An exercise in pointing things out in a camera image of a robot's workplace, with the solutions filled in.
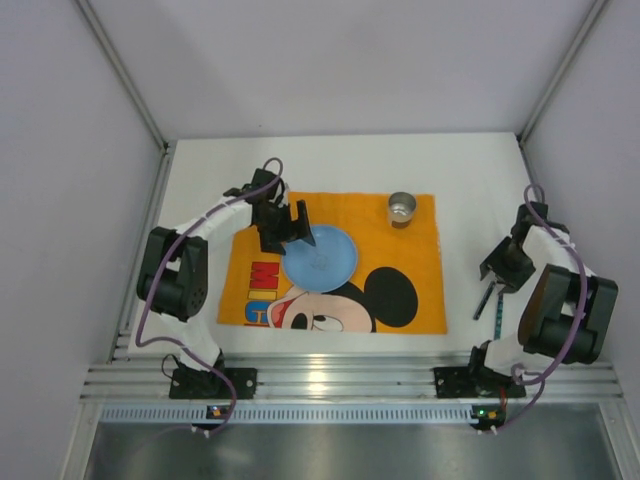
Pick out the aluminium corner post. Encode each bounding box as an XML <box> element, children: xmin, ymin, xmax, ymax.
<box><xmin>516</xmin><ymin>0</ymin><xmax>611</xmax><ymax>148</ymax></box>
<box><xmin>72</xmin><ymin>0</ymin><xmax>169</xmax><ymax>151</ymax></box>

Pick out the aluminium corner post left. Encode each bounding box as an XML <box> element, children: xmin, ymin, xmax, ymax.
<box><xmin>72</xmin><ymin>0</ymin><xmax>169</xmax><ymax>151</ymax></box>

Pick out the orange Mickey Mouse placemat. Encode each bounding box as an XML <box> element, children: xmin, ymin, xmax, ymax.
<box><xmin>216</xmin><ymin>192</ymin><xmax>447</xmax><ymax>335</ymax></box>

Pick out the steel cup with brown base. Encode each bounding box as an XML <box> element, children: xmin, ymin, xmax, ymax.
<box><xmin>387</xmin><ymin>191</ymin><xmax>417</xmax><ymax>229</ymax></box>

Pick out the blue plastic plate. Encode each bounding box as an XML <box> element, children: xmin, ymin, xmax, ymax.
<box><xmin>281</xmin><ymin>224</ymin><xmax>359</xmax><ymax>293</ymax></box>

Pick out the white slotted cable duct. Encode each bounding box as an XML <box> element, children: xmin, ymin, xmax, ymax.
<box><xmin>99</xmin><ymin>403</ymin><xmax>506</xmax><ymax>426</ymax></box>

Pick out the green handled spoon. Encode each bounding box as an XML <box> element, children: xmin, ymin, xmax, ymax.
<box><xmin>493</xmin><ymin>292</ymin><xmax>504</xmax><ymax>340</ymax></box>

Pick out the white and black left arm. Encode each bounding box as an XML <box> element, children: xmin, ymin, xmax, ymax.
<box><xmin>134</xmin><ymin>158</ymin><xmax>315</xmax><ymax>375</ymax></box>

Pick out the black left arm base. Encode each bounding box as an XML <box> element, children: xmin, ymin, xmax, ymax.
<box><xmin>161</xmin><ymin>354</ymin><xmax>258</xmax><ymax>400</ymax></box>

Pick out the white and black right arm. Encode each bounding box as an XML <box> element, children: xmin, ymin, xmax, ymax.
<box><xmin>469</xmin><ymin>201</ymin><xmax>619</xmax><ymax>388</ymax></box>

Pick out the aluminium corner post right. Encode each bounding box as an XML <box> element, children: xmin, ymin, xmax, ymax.
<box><xmin>516</xmin><ymin>0</ymin><xmax>611</xmax><ymax>148</ymax></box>

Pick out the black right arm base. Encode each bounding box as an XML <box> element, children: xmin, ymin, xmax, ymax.
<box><xmin>433</xmin><ymin>347</ymin><xmax>526</xmax><ymax>399</ymax></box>

